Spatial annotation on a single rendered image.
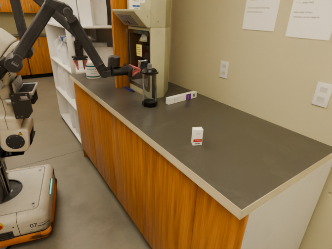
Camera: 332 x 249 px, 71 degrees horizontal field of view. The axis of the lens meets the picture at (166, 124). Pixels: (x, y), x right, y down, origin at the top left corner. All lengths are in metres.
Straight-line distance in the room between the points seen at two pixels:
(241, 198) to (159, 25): 1.16
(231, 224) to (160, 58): 1.13
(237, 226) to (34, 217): 1.36
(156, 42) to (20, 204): 1.43
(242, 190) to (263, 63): 0.84
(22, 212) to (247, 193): 1.47
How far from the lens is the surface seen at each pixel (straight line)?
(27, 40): 1.42
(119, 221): 2.02
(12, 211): 1.92
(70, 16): 1.38
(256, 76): 1.53
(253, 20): 1.54
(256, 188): 0.91
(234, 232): 0.93
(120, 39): 1.88
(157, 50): 1.61
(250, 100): 1.57
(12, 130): 1.73
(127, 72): 1.56
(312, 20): 1.37
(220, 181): 0.90
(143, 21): 1.54
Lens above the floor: 1.48
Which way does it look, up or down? 25 degrees down
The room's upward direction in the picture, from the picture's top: 2 degrees clockwise
